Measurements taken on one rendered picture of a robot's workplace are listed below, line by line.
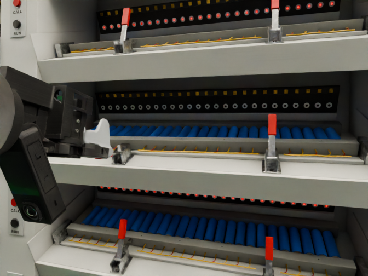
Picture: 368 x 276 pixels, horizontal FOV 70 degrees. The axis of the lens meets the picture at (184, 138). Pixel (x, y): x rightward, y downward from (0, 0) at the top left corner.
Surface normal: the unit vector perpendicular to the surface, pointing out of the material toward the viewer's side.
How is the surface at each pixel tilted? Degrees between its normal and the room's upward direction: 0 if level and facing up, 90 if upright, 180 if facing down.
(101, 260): 22
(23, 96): 90
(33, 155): 88
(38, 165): 88
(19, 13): 90
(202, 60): 112
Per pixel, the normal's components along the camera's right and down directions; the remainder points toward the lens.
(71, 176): -0.26, 0.38
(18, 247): -0.27, 0.00
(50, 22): 0.96, 0.02
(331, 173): -0.08, -0.92
